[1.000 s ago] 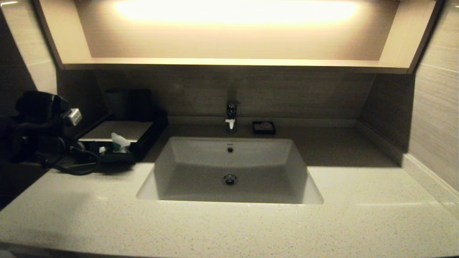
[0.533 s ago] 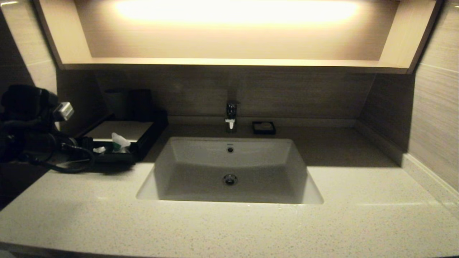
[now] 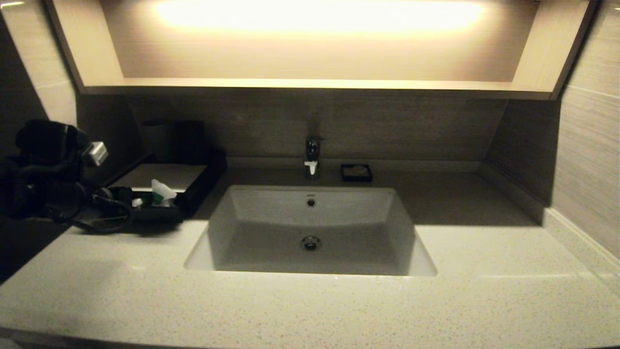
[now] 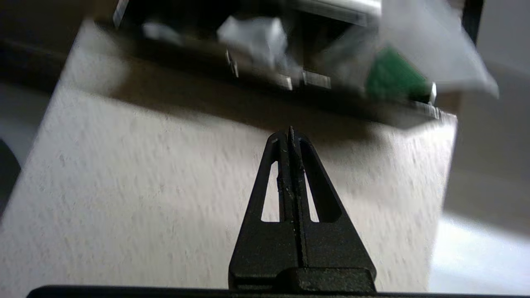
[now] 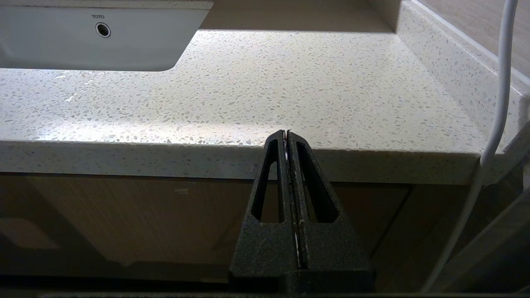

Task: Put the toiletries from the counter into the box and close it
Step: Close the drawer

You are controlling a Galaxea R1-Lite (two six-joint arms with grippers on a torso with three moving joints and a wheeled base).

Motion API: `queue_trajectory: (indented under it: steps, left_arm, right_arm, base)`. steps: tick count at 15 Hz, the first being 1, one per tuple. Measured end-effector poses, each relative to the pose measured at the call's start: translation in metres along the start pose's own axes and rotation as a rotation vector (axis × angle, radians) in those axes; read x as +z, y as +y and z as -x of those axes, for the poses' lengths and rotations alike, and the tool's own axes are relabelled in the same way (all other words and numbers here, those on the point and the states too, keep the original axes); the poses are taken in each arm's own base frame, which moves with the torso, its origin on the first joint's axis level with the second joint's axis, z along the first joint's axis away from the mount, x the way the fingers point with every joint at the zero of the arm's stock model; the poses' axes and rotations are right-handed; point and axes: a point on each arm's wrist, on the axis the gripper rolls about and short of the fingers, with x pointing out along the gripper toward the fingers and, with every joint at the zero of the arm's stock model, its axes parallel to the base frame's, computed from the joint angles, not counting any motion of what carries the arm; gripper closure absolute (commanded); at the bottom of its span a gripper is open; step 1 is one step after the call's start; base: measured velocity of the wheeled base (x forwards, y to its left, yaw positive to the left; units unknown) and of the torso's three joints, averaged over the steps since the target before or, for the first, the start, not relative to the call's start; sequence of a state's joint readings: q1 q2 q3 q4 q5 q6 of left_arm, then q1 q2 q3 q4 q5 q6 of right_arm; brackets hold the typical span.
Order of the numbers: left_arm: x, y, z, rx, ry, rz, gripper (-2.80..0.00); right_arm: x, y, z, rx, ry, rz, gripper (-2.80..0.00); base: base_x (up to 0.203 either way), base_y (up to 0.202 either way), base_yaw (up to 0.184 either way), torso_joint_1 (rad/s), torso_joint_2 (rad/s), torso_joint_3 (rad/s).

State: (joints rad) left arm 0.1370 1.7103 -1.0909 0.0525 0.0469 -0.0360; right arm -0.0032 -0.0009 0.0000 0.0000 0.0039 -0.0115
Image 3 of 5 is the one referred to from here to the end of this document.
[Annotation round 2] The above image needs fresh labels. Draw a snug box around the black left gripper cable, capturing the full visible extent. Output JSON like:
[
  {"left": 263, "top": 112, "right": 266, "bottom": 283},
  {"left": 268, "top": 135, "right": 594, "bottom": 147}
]
[{"left": 53, "top": 194, "right": 134, "bottom": 234}]

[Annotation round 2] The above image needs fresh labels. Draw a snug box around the small sachet green label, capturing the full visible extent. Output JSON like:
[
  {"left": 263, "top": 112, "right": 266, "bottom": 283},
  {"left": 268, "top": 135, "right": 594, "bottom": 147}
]
[{"left": 132, "top": 179, "right": 178, "bottom": 208}]

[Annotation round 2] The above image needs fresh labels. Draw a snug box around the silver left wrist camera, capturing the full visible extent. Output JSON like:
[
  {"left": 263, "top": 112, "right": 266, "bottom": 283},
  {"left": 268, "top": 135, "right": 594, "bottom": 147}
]
[{"left": 82, "top": 141, "right": 109, "bottom": 167}]

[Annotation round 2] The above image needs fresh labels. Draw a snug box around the white ceramic sink basin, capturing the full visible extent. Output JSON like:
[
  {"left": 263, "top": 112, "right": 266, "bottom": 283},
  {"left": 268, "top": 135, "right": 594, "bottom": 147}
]
[{"left": 184, "top": 185, "right": 437, "bottom": 277}]

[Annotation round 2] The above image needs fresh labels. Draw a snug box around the black soap dish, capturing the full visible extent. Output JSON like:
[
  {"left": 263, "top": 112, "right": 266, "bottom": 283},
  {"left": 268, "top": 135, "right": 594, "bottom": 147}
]
[{"left": 340, "top": 164, "right": 373, "bottom": 183}]

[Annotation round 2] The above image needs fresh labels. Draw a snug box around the wooden wall niche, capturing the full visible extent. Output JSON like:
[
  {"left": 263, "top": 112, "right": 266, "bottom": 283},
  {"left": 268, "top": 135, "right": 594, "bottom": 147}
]
[{"left": 44, "top": 0, "right": 597, "bottom": 101}]

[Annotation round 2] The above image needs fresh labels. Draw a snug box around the black plastic cup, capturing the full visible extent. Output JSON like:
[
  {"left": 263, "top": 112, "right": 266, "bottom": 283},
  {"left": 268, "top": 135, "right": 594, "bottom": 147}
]
[{"left": 177, "top": 120, "right": 207, "bottom": 164}]

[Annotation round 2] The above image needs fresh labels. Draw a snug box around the chrome faucet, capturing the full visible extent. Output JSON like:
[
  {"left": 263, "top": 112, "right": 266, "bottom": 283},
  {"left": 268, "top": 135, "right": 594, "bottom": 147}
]
[{"left": 304, "top": 136, "right": 325, "bottom": 178}]

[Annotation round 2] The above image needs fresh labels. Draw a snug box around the warm niche light strip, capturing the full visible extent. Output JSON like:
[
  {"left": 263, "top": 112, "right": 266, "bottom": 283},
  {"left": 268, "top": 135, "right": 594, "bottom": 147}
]
[{"left": 155, "top": 0, "right": 485, "bottom": 37}]

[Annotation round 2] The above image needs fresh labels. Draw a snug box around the grey cup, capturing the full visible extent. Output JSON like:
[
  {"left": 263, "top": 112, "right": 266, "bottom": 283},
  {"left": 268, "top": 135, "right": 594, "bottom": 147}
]
[{"left": 142, "top": 120, "right": 178, "bottom": 163}]

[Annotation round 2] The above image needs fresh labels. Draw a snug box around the black amenity tray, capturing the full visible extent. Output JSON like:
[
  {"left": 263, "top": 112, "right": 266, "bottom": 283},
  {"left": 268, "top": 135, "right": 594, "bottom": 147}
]
[{"left": 109, "top": 149, "right": 228, "bottom": 217}]

